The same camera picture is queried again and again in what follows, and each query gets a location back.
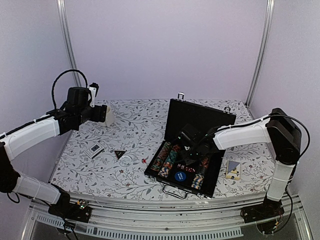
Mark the black poker case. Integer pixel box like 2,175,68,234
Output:
144,92,236,198

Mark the blue small blind button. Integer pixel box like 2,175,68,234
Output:
174,171,187,182

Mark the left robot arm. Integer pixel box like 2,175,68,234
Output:
0,83,107,217

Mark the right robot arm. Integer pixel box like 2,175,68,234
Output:
177,108,307,218

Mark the cream ceramic mug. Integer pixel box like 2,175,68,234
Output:
100,106,116,127

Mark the red dice row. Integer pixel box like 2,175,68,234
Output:
177,164,196,173

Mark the teal orange chip row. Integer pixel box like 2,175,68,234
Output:
158,144,181,178

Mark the orange blue chip row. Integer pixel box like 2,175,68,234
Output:
191,154,210,190

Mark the white playing card box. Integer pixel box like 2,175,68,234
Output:
84,143,105,159

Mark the green poker chip row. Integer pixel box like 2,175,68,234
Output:
151,141,172,172

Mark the red black triangular card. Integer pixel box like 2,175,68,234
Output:
114,150,126,160

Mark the playing card deck right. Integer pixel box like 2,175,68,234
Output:
225,160,241,181

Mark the clear dealer button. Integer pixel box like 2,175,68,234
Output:
118,155,133,168

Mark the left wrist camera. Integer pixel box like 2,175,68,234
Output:
88,82,99,108

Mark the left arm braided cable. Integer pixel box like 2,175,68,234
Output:
51,69,90,111

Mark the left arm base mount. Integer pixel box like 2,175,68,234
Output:
48,192,92,223

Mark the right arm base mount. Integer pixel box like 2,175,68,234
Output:
240,198,285,223

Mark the aluminium front rail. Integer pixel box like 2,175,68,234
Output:
18,193,316,240

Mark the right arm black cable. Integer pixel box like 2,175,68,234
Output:
199,113,311,231

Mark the aluminium frame post left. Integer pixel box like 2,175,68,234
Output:
56,0,81,87

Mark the aluminium frame post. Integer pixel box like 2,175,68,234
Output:
245,0,275,108
56,0,81,87

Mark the aluminium frame post right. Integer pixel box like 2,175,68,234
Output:
245,0,275,108

